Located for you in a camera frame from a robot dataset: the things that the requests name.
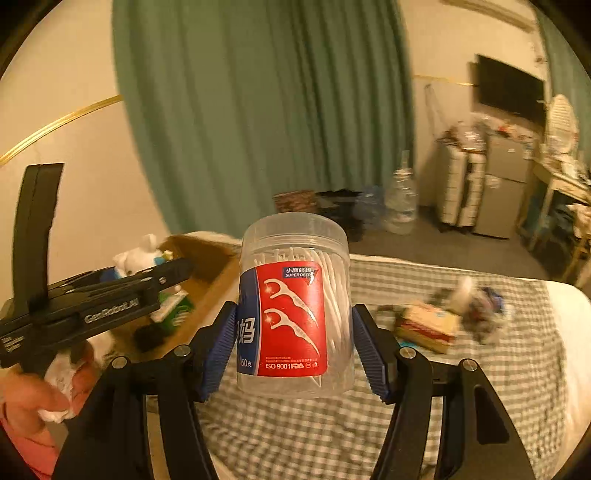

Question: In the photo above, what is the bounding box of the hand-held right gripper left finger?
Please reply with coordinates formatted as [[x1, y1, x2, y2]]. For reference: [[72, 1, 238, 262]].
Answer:
[[51, 301, 238, 480]]

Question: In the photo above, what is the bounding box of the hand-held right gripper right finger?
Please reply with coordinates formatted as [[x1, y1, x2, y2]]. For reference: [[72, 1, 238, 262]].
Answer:
[[352, 304, 539, 480]]

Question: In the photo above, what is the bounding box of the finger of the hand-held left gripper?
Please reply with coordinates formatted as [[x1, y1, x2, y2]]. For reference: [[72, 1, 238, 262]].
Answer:
[[139, 257, 194, 296]]

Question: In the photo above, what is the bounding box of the cardboard box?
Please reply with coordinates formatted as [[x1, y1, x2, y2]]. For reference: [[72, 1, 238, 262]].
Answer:
[[108, 234, 243, 365]]

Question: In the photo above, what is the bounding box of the white plush toy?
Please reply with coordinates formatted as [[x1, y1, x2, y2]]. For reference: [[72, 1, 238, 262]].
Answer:
[[113, 234, 174, 280]]

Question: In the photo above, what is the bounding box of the clear floss pick jar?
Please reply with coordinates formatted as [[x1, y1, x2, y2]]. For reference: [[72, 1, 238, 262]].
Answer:
[[236, 213, 356, 400]]

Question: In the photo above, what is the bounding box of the person's left forearm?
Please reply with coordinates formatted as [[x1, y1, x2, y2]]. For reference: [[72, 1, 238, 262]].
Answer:
[[0, 406, 63, 480]]

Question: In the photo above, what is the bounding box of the person's left hand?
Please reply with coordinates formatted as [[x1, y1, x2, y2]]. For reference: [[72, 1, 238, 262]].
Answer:
[[0, 344, 100, 422]]

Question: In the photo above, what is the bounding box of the green and white box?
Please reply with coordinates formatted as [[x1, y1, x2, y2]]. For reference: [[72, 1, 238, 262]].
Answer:
[[150, 288, 195, 326]]

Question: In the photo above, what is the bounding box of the yellow tissue pack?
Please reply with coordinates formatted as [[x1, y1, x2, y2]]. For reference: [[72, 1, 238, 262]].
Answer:
[[394, 302, 460, 355]]

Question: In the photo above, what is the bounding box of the small black item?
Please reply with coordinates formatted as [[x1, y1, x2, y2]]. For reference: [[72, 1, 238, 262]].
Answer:
[[134, 323, 169, 354]]

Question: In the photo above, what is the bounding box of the checked bed sheet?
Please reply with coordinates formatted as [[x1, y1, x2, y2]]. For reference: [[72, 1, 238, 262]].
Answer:
[[148, 231, 591, 480]]

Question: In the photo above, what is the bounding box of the crumpled plastic bag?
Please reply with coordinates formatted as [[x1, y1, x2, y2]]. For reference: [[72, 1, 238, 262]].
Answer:
[[445, 277, 509, 344]]

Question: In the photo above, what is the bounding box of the brown patterned box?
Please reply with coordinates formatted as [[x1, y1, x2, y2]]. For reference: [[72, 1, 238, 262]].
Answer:
[[273, 190, 317, 215]]

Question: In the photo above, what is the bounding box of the blue water bottle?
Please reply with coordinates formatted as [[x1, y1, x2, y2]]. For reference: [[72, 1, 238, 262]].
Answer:
[[355, 185, 386, 230]]

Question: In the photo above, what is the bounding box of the black bag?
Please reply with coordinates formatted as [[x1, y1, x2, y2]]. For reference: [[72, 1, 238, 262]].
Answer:
[[316, 189, 365, 243]]

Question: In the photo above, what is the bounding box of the large clear water bottle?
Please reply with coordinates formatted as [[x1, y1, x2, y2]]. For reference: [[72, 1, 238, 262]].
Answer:
[[383, 168, 420, 235]]

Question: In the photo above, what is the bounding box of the green curtain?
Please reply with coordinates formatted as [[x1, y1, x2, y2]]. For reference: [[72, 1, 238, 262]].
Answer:
[[536, 9, 591, 121], [112, 0, 414, 241]]

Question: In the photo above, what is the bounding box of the white suitcase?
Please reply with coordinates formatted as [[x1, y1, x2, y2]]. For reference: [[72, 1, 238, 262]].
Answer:
[[436, 143, 488, 229]]

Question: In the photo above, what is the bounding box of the grey mini fridge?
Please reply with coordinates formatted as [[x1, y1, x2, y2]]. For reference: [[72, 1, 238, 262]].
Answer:
[[473, 134, 539, 240]]

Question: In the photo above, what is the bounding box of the wooden side table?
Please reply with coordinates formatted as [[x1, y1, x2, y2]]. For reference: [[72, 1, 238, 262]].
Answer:
[[522, 152, 591, 282]]

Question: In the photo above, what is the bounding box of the white chair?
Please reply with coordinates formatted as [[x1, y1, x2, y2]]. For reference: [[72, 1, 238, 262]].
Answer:
[[545, 95, 580, 153]]

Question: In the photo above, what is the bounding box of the black television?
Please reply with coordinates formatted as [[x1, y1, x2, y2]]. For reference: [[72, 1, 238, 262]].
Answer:
[[475, 54, 546, 126]]

